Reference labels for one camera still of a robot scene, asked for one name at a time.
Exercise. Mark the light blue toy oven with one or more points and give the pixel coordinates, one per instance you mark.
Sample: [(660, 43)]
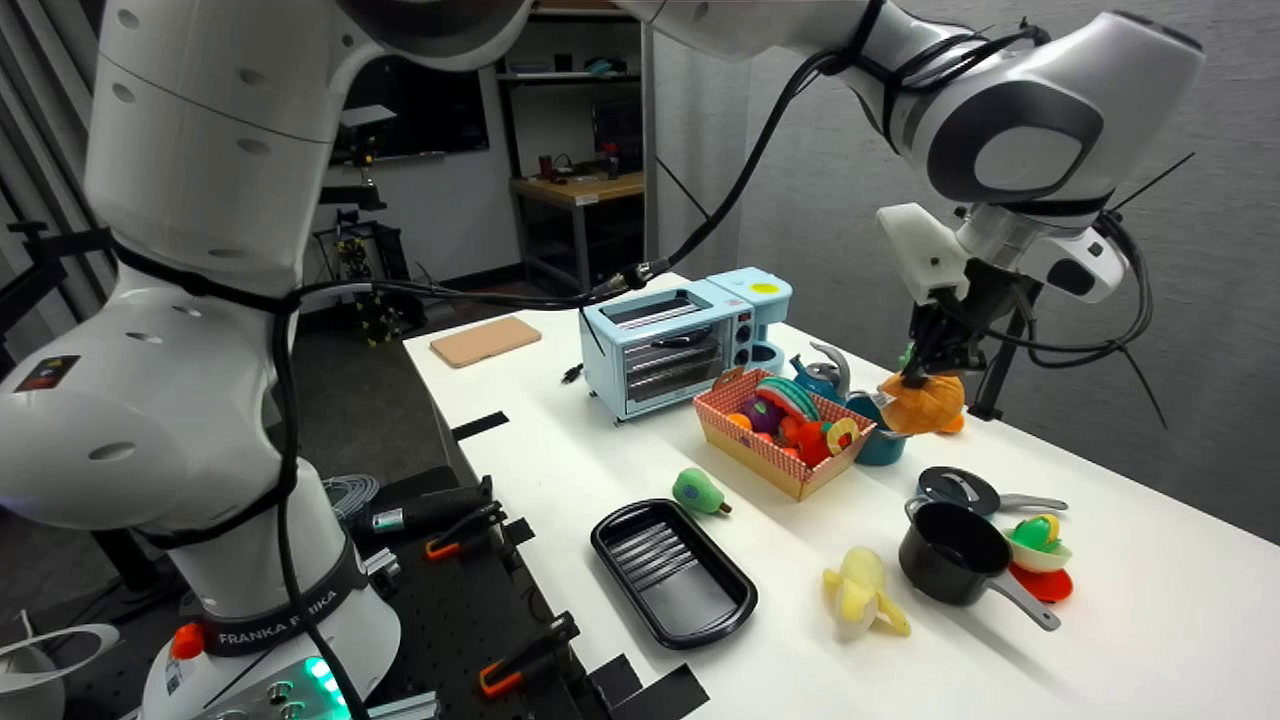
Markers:
[(665, 350)]

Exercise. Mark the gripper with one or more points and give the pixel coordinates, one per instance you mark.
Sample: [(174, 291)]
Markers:
[(985, 295)]

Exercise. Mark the red checked cardboard box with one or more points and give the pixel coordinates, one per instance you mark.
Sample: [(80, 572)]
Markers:
[(760, 458)]

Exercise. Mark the black shelf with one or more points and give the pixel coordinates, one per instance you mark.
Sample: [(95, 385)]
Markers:
[(575, 75)]

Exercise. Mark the small orange toy fruit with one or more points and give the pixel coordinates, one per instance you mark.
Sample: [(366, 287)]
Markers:
[(738, 421)]

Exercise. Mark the green toy pear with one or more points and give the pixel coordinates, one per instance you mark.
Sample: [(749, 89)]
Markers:
[(695, 491)]

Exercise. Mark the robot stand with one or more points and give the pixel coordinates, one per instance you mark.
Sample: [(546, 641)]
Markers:
[(450, 620)]

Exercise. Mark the blue toy kettle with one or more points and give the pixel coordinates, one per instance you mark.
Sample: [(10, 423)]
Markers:
[(820, 380)]

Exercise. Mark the black stand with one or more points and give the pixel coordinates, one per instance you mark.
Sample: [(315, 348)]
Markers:
[(995, 385)]

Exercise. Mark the orange and black clamp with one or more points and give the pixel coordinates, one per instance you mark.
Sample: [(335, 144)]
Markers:
[(462, 532), (525, 660)]

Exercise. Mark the red toy plate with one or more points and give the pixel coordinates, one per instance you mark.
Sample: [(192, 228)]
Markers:
[(1045, 585)]

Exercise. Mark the orange pineapple plushie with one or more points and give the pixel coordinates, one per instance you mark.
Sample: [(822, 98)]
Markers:
[(922, 404)]

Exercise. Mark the toy watermelon slice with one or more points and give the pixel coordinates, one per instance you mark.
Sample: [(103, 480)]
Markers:
[(790, 396)]

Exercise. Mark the black monitor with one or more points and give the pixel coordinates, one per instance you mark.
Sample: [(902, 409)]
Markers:
[(430, 110)]

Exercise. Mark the black tool cart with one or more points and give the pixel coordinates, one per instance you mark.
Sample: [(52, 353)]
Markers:
[(365, 270)]

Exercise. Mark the black tape strip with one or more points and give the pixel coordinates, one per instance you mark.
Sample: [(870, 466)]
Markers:
[(480, 426)]

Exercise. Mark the black and silver tool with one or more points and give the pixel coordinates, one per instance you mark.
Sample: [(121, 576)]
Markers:
[(430, 508)]

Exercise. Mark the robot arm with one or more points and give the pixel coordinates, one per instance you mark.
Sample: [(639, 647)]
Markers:
[(200, 150)]

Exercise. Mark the wooden table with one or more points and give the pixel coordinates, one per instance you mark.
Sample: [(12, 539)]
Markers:
[(580, 188)]

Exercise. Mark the purple toy fruit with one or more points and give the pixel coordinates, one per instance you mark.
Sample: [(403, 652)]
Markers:
[(762, 414)]

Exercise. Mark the yellow banana plushie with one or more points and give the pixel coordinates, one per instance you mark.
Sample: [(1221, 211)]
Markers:
[(858, 595)]

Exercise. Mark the teal toy cup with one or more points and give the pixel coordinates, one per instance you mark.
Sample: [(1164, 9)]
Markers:
[(880, 445)]

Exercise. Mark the black plastic tray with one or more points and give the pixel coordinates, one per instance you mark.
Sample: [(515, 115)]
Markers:
[(672, 575)]

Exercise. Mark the tan cutting board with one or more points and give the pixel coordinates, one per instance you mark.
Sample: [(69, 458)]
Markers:
[(486, 341)]

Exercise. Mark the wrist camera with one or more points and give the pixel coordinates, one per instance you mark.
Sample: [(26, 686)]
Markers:
[(925, 250)]

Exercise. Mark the toy oven door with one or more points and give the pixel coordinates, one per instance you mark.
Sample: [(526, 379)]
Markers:
[(675, 368)]

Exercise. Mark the black tape patch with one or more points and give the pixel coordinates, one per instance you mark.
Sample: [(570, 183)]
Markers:
[(655, 692)]

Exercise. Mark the red toy fruit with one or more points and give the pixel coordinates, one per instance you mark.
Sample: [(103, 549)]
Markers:
[(806, 442)]

